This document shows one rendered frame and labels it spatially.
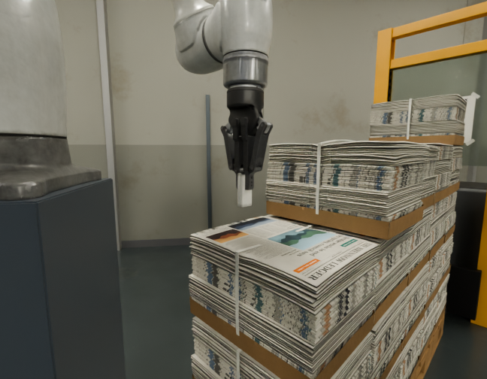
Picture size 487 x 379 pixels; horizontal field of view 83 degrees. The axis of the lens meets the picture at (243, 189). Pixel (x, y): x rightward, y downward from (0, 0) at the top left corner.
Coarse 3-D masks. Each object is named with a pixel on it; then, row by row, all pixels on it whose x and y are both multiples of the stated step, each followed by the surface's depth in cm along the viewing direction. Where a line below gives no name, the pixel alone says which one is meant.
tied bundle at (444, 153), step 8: (440, 152) 107; (448, 152) 115; (440, 160) 110; (448, 160) 119; (440, 168) 111; (448, 168) 121; (440, 176) 109; (448, 176) 119; (440, 184) 112; (448, 184) 121
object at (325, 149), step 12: (312, 144) 76; (324, 144) 77; (312, 156) 77; (324, 156) 74; (312, 168) 77; (324, 168) 74; (312, 180) 77; (324, 180) 74; (312, 192) 77; (324, 192) 74; (312, 204) 77; (324, 204) 74
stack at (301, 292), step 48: (192, 240) 70; (240, 240) 66; (288, 240) 66; (336, 240) 66; (384, 240) 68; (432, 240) 111; (192, 288) 72; (240, 288) 59; (288, 288) 49; (336, 288) 51; (384, 288) 72; (432, 288) 120; (288, 336) 51; (336, 336) 53; (384, 336) 74
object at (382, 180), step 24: (336, 144) 71; (360, 144) 67; (384, 144) 63; (408, 144) 66; (336, 168) 71; (360, 168) 67; (384, 168) 63; (408, 168) 69; (336, 192) 71; (360, 192) 67; (384, 192) 63; (408, 192) 72; (360, 216) 68; (384, 216) 64
